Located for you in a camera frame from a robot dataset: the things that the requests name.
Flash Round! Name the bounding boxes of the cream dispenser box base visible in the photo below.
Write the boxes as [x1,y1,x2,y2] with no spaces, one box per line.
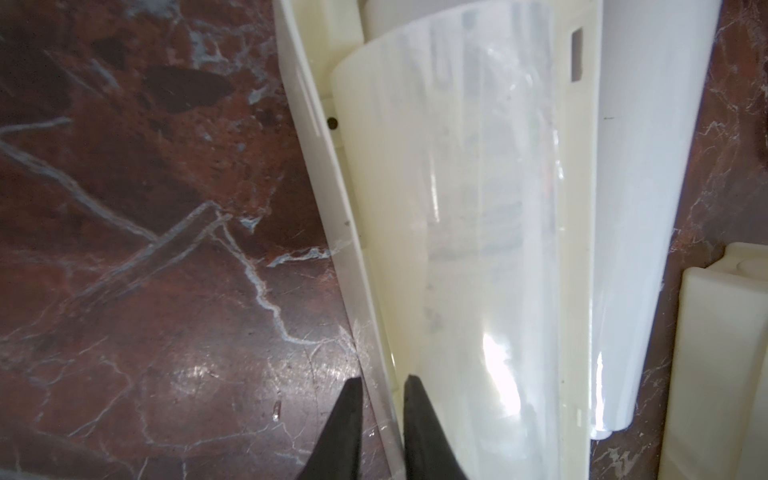
[274,1,603,479]

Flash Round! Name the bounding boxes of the white plastic wrap roll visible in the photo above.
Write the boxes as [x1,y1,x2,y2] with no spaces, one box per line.
[330,1,560,479]
[591,1,721,440]

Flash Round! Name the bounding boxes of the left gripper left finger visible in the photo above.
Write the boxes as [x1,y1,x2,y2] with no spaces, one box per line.
[297,377,363,480]

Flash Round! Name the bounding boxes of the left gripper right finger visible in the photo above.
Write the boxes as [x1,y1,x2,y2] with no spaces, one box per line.
[403,375,467,480]

